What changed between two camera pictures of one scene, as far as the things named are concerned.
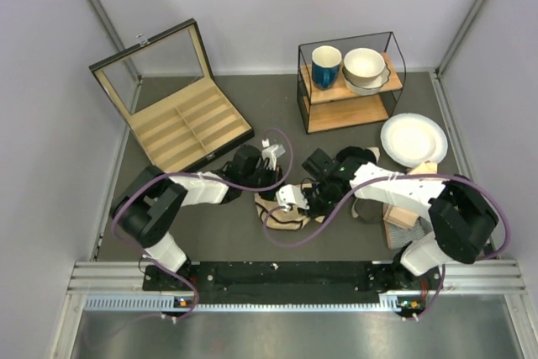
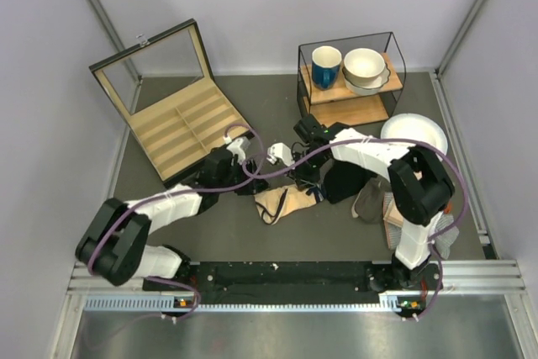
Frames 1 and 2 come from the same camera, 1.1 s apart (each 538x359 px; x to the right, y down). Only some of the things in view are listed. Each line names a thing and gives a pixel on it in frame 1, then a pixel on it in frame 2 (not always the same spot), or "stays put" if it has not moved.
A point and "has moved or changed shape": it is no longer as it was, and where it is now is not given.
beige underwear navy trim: x=272 y=214 has moved or changed shape
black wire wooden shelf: x=349 y=81 stays put
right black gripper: x=313 y=209 → x=299 y=175
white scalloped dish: x=366 y=89 stays put
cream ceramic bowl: x=363 y=65 stays put
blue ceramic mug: x=325 y=66 stays put
